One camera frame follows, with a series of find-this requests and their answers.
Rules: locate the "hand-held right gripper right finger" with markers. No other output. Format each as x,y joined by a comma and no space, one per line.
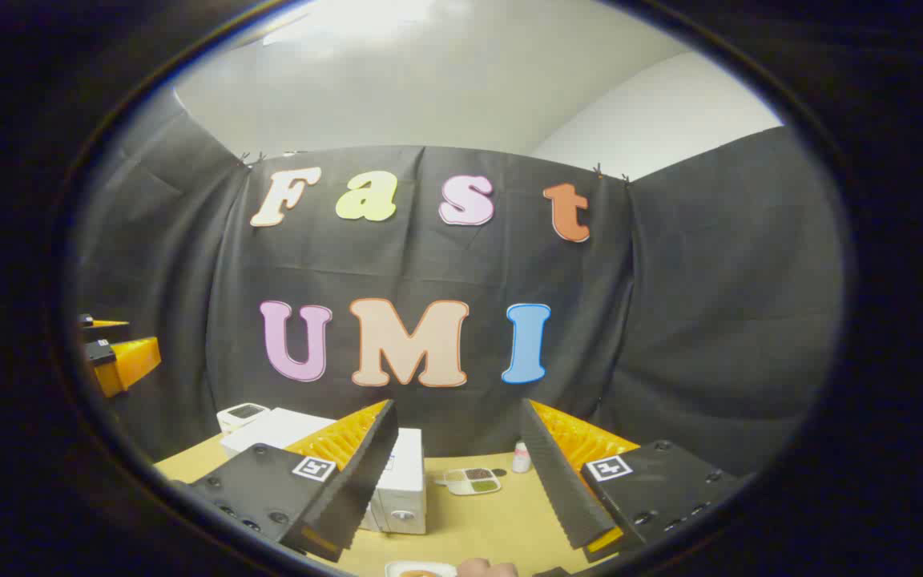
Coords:
562,489

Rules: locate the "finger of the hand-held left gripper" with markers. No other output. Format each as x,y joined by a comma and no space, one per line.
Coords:
105,328
129,365

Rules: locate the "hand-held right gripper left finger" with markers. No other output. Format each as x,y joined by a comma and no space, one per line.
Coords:
357,481

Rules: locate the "white microwave oven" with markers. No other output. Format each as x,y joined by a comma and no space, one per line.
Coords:
401,489

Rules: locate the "round brown bun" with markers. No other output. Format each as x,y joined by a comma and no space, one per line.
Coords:
419,573

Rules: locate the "small clear bottle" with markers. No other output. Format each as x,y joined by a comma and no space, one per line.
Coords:
521,458

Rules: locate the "white divided seasoning tray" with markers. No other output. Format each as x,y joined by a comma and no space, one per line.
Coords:
473,481

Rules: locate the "white square plate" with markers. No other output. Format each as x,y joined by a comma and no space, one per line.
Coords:
393,568

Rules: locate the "white toaster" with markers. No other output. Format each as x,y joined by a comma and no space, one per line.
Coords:
241,415

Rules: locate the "black backdrop cloth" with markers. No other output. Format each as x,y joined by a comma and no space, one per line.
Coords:
686,320

